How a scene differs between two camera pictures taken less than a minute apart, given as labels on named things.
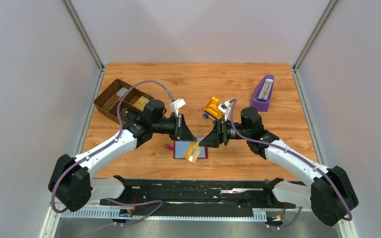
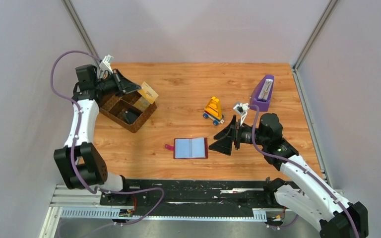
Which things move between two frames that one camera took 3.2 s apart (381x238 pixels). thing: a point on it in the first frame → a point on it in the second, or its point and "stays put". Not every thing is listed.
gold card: (192, 151) → (150, 94)
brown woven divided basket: (108, 100) stays put
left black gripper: (180, 127) → (121, 85)
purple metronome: (261, 94) stays put
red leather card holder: (180, 148) stays put
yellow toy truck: (211, 110) stays put
